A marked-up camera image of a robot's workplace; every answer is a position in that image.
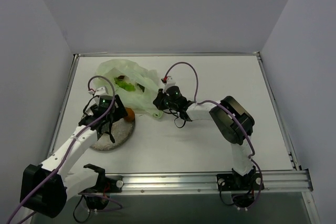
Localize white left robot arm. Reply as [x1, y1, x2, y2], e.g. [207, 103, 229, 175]
[20, 95, 128, 218]

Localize aluminium table frame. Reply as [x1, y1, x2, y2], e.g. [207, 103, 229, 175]
[28, 52, 314, 224]

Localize pale green plastic bag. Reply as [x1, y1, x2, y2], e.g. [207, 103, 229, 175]
[95, 59, 163, 119]

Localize orange fake fruit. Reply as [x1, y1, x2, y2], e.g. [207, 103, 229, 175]
[124, 108, 135, 122]

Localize speckled round plate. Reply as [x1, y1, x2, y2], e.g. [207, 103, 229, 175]
[90, 119, 136, 152]

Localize green fake grapes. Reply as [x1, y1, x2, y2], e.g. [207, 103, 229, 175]
[114, 78, 136, 92]

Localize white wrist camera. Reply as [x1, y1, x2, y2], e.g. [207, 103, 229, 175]
[88, 86, 109, 96]
[161, 76, 176, 93]

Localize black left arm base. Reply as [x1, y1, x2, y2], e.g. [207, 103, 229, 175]
[79, 175, 123, 212]

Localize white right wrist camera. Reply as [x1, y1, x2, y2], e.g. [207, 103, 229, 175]
[161, 76, 176, 93]

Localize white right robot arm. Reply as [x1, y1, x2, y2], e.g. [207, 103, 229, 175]
[153, 86, 255, 189]

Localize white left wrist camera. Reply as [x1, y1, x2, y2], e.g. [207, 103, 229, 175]
[88, 86, 109, 96]

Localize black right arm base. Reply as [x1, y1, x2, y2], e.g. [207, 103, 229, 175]
[216, 171, 265, 211]

